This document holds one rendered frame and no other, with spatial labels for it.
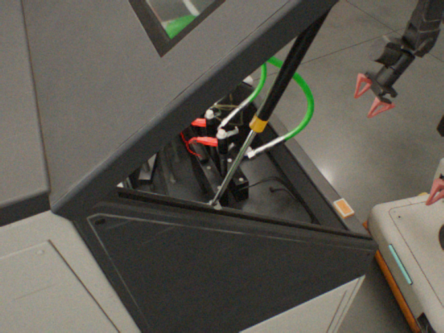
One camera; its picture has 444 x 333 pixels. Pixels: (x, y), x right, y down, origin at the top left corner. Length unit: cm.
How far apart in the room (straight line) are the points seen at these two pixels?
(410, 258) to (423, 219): 22
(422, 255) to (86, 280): 152
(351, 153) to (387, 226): 75
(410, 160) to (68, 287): 227
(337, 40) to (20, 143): 321
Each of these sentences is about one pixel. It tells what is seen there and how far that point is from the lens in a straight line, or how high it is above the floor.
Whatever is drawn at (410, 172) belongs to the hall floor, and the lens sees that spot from 254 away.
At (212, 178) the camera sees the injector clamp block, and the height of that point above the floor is 98.
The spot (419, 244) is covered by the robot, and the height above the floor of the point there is 28.
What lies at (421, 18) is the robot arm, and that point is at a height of 128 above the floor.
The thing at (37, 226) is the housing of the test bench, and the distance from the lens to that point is 48.
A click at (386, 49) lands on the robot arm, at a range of 117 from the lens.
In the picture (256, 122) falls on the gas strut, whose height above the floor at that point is 147.
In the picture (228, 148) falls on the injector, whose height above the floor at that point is 108.
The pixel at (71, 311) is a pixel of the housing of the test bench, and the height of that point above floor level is 123.
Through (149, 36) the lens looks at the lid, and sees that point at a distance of 46.
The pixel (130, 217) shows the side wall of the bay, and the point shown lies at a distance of 50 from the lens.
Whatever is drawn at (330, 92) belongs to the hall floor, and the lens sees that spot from 296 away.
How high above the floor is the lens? 181
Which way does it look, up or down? 49 degrees down
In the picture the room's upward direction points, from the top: 5 degrees counter-clockwise
